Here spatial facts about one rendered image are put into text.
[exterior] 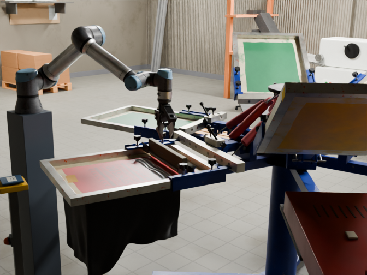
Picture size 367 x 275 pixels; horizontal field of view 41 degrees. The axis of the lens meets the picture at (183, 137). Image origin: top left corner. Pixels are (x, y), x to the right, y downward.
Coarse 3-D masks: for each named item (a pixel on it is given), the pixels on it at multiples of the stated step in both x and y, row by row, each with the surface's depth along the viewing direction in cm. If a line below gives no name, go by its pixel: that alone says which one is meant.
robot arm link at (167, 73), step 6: (162, 72) 248; (168, 72) 248; (156, 78) 250; (162, 78) 248; (168, 78) 249; (156, 84) 251; (162, 84) 249; (168, 84) 250; (162, 90) 250; (168, 90) 251
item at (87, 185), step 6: (162, 168) 260; (168, 168) 260; (150, 174) 251; (174, 174) 251; (84, 180) 241; (90, 180) 241; (96, 180) 241; (150, 180) 242; (156, 180) 242; (78, 186) 233; (84, 186) 233; (90, 186) 233; (96, 186) 234; (102, 186) 234; (114, 186) 234; (120, 186) 234; (84, 192) 226
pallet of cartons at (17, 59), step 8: (8, 56) 979; (16, 56) 961; (24, 56) 946; (32, 56) 928; (40, 56) 935; (48, 56) 948; (8, 64) 985; (16, 64) 966; (24, 64) 952; (32, 64) 934; (40, 64) 938; (8, 72) 990; (64, 72) 987; (8, 80) 996; (64, 80) 991; (8, 88) 1002; (48, 88) 959; (56, 88) 974; (64, 88) 1006
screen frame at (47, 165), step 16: (48, 160) 258; (64, 160) 262; (80, 160) 266; (192, 160) 268; (48, 176) 244; (64, 192) 218; (96, 192) 217; (112, 192) 218; (128, 192) 222; (144, 192) 226
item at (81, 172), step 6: (150, 156) 279; (108, 162) 268; (114, 162) 268; (120, 162) 268; (126, 162) 268; (132, 162) 269; (156, 162) 269; (66, 168) 258; (72, 168) 258; (78, 168) 258; (84, 168) 258; (138, 168) 259; (144, 168) 259; (66, 174) 249; (72, 174) 249; (78, 174) 249; (84, 174) 249; (90, 174) 249; (78, 180) 241
